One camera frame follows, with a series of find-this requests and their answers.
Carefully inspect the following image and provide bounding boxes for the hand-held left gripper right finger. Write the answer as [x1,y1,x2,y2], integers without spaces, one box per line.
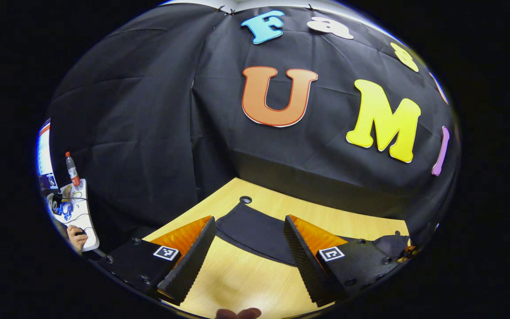
[283,215,401,307]

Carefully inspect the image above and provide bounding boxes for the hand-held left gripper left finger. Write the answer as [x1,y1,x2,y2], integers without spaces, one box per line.
[90,216,217,306]

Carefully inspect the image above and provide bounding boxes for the dark blue jeans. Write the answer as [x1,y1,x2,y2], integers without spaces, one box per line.
[215,202,411,266]

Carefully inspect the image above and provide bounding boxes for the black backdrop cloth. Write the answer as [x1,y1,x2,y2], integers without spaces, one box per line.
[45,2,461,253]

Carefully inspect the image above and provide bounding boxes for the clear bottle with red cap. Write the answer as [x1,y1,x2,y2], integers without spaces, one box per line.
[65,152,83,190]

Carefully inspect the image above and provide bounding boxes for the computer monitor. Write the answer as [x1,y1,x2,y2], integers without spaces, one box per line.
[37,119,58,191]

